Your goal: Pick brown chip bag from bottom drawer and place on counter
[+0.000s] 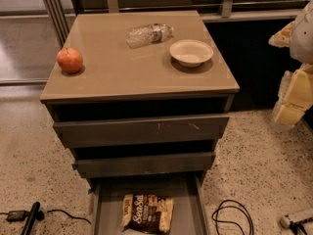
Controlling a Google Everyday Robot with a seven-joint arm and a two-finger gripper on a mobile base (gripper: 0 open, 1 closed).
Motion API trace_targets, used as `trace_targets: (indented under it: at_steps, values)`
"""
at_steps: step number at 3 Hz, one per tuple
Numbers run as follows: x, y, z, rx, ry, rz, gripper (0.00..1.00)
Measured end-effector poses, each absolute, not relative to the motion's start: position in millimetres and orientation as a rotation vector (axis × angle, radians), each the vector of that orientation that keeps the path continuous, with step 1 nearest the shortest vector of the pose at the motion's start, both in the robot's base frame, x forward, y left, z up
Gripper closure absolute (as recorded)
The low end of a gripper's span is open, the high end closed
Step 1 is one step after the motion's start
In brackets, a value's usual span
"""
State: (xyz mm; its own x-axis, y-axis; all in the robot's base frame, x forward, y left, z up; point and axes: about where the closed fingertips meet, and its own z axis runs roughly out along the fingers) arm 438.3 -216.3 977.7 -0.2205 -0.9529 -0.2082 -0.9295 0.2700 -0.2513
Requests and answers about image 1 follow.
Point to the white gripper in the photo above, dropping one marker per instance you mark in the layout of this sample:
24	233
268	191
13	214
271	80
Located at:
303	36

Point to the brown sea salt chip bag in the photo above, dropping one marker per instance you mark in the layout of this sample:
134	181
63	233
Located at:
147	213

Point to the top grey drawer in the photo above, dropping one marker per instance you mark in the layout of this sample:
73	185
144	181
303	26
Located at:
133	131

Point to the grey drawer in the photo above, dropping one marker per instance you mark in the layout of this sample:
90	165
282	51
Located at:
133	131
145	165

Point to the middle grey drawer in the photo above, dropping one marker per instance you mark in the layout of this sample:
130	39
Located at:
145	165

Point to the grey drawer cabinet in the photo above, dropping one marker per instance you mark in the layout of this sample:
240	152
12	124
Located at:
118	82

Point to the open bottom drawer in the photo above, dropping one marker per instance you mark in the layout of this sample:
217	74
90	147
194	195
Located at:
184	188

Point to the white paper bowl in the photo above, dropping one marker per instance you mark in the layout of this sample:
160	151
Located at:
191	53

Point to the clear plastic water bottle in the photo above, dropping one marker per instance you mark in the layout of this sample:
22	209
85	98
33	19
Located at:
145	35

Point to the white power strip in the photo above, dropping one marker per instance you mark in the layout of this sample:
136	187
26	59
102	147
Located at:
303	216

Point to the red apple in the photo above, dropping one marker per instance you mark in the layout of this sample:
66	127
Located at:
70	60

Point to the black bar tool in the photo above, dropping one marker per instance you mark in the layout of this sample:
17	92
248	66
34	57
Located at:
35	214

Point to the black power adapter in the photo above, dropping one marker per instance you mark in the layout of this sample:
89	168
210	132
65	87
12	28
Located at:
16	216

